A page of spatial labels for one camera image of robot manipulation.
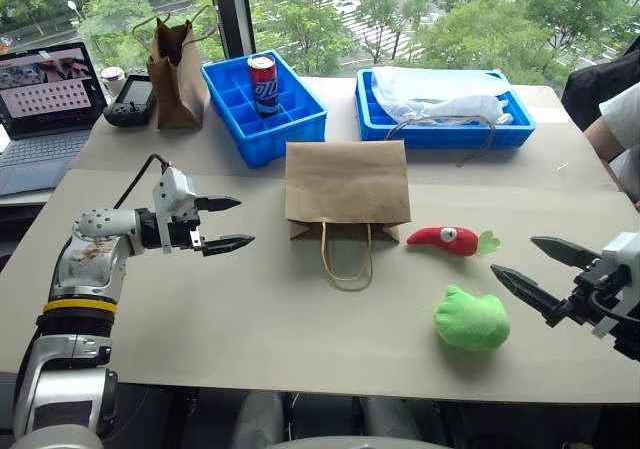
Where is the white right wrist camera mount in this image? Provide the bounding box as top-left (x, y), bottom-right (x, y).
top-left (591, 231), bottom-right (640, 339)

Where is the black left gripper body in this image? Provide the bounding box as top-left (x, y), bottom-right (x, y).
top-left (163, 196), bottom-right (206, 256)

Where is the grey laptop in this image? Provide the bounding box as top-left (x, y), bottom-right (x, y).
top-left (0, 41), bottom-right (109, 198)

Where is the narrow brown paper bag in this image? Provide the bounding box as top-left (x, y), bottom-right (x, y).
top-left (131, 4), bottom-right (220, 130)

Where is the red chili plush toy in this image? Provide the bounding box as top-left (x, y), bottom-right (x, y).
top-left (405, 226), bottom-right (502, 259)

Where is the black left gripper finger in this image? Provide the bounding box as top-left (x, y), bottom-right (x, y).
top-left (194, 195), bottom-right (243, 214)
top-left (201, 234), bottom-right (257, 258)

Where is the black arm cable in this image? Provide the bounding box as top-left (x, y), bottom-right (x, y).
top-left (113, 154), bottom-right (172, 210)
top-left (589, 288), bottom-right (640, 326)

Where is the black handheld controller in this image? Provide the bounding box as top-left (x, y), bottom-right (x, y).
top-left (102, 73), bottom-right (157, 128)

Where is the white cup purple lid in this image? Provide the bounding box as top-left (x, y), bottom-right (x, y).
top-left (100, 66), bottom-right (126, 98)

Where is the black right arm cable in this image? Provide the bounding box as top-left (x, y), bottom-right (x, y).
top-left (589, 288), bottom-right (640, 326)

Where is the person in white shirt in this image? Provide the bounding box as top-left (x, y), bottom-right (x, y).
top-left (582, 81), bottom-right (640, 203)

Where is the red soda can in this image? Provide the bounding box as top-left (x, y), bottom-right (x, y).
top-left (247, 53), bottom-right (278, 119)

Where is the white plastic bag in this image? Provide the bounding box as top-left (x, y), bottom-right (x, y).
top-left (372, 66), bottom-right (515, 125)

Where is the dark window frame post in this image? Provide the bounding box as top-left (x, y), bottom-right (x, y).
top-left (204, 0), bottom-right (257, 63)

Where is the blue compartment crate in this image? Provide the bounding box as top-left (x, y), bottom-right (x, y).
top-left (200, 49), bottom-right (329, 169)

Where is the brown twine handle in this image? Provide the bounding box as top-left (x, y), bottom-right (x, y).
top-left (383, 113), bottom-right (499, 168)

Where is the grey rounded shape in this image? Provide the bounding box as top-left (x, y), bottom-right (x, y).
top-left (233, 391), bottom-right (287, 449)

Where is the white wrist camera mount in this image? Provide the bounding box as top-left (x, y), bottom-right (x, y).
top-left (152, 166), bottom-right (197, 254)
top-left (591, 231), bottom-right (640, 339)

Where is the wide brown paper bag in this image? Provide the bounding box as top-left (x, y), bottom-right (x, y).
top-left (284, 139), bottom-right (412, 291)

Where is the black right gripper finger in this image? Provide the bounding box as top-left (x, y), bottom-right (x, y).
top-left (530, 235), bottom-right (602, 271)
top-left (490, 263), bottom-right (569, 328)

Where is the blue shallow tray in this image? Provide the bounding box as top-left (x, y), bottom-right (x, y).
top-left (354, 67), bottom-right (538, 150)

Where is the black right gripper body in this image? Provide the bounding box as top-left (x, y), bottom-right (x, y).
top-left (556, 257), bottom-right (640, 327)

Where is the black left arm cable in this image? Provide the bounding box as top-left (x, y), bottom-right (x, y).
top-left (113, 154), bottom-right (172, 210)

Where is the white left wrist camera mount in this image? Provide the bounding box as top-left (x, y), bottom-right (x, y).
top-left (152, 166), bottom-right (197, 254)

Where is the green plush toy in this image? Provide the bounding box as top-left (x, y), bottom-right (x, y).
top-left (432, 284), bottom-right (512, 353)

